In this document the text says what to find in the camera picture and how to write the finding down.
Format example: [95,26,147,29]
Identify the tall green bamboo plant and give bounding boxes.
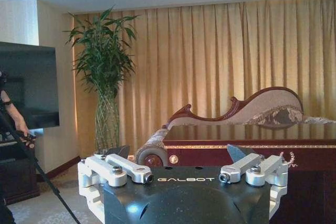
[64,5,139,99]

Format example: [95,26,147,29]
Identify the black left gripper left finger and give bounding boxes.
[77,144,155,218]

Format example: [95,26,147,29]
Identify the person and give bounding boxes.
[0,70,36,224]

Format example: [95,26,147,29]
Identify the patterned chaise bolster cushion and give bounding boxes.
[135,128,170,168]

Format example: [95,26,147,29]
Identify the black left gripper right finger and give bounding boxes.
[219,144,289,218]

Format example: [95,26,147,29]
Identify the dark wooden table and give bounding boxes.
[162,123,336,224]

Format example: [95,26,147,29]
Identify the carved wooden chaise longue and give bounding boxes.
[135,87,336,168]

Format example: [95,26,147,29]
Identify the black flat television screen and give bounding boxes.
[0,41,60,130]

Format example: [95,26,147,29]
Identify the beige pleated curtain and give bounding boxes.
[71,0,336,156]

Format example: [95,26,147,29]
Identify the dark wooden television cabinet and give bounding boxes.
[0,140,40,206]

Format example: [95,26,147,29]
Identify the glass plant vase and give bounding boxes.
[94,87,121,154]

